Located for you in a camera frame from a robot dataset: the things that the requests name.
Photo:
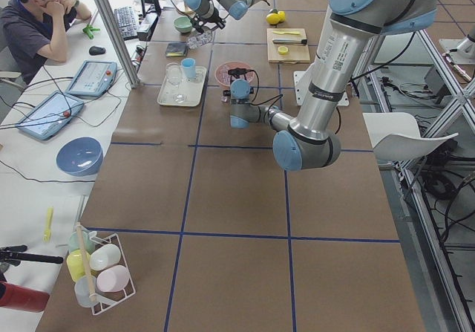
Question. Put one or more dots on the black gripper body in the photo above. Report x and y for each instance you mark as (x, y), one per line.
(225, 94)
(205, 17)

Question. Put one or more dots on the silver metal ice scoop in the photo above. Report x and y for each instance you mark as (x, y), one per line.
(199, 39)

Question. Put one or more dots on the pink bowl of ice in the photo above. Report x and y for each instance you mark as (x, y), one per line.
(221, 72)

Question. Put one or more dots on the light blue cup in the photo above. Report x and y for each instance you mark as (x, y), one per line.
(189, 68)

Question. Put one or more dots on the white cup in rack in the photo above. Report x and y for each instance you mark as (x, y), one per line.
(104, 257)

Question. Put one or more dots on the pink cup in rack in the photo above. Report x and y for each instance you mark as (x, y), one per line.
(113, 279)

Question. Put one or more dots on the white cup rack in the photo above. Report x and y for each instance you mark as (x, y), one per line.
(99, 270)

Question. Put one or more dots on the yellow cup in rack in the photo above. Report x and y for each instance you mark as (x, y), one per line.
(75, 265)

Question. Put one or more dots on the green ceramic bowl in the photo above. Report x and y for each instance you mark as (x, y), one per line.
(183, 25)

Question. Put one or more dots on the lemon half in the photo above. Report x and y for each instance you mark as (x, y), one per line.
(283, 50)

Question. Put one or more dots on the wooden cutting board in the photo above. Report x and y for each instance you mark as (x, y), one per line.
(297, 53)

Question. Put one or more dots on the cream serving tray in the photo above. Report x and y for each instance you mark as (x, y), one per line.
(192, 88)

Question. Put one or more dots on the clear wine glass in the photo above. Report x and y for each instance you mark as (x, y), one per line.
(174, 78)

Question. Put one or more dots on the yellow plastic knife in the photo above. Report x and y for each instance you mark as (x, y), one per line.
(286, 32)

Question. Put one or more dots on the yellow lemon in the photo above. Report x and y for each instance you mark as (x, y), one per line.
(273, 18)
(281, 16)

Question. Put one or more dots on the black keyboard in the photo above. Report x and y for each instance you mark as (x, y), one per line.
(127, 22)

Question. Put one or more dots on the black computer mouse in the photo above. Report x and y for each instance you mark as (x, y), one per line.
(96, 50)

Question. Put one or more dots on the far teach pendant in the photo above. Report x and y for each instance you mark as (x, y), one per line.
(93, 79)

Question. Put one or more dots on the teach pendant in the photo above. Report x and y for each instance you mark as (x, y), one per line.
(50, 116)
(93, 79)

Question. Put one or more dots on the seated person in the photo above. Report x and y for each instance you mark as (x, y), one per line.
(36, 31)

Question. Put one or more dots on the white chair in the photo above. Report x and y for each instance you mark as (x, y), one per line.
(395, 136)

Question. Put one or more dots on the blue bowl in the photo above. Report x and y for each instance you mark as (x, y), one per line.
(80, 157)

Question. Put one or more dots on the near teach pendant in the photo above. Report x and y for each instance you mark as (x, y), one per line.
(50, 116)

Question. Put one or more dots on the yellow plastic fork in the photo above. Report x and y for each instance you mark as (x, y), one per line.
(48, 222)

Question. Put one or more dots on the black tripod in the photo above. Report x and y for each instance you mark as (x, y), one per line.
(15, 255)

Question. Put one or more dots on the red bottle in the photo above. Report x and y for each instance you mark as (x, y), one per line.
(22, 298)

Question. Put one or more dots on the aluminium frame post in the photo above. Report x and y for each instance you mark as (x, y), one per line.
(118, 43)

